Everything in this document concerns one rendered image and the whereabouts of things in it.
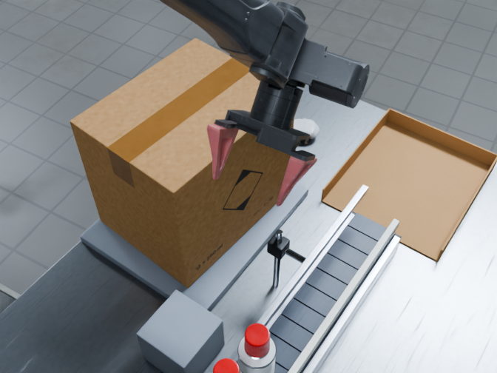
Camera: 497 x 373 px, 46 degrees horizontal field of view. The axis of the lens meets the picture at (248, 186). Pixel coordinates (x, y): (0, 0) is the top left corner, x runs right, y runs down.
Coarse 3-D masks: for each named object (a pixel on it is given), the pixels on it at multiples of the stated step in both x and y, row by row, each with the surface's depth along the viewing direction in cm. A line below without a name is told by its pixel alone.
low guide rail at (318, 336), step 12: (396, 228) 109; (384, 240) 106; (372, 252) 104; (372, 264) 104; (360, 276) 101; (348, 288) 99; (336, 312) 96; (324, 324) 95; (312, 348) 92; (300, 360) 91; (288, 372) 90
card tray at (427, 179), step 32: (384, 128) 136; (416, 128) 134; (352, 160) 127; (384, 160) 129; (416, 160) 129; (448, 160) 129; (480, 160) 129; (352, 192) 123; (384, 192) 123; (416, 192) 123; (448, 192) 123; (384, 224) 118; (416, 224) 118; (448, 224) 118
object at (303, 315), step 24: (360, 216) 113; (360, 240) 110; (336, 264) 106; (360, 264) 106; (312, 288) 103; (336, 288) 103; (288, 312) 100; (312, 312) 100; (288, 336) 97; (312, 336) 97; (288, 360) 94
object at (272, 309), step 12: (360, 192) 107; (348, 204) 105; (348, 216) 105; (336, 228) 101; (324, 240) 100; (312, 252) 98; (312, 264) 98; (300, 276) 95; (288, 288) 94; (276, 300) 92; (264, 312) 91; (276, 312) 92; (264, 324) 90
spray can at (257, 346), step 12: (252, 324) 76; (252, 336) 75; (264, 336) 75; (240, 348) 78; (252, 348) 75; (264, 348) 75; (276, 348) 79; (240, 360) 78; (252, 360) 77; (264, 360) 77; (252, 372) 78; (264, 372) 78
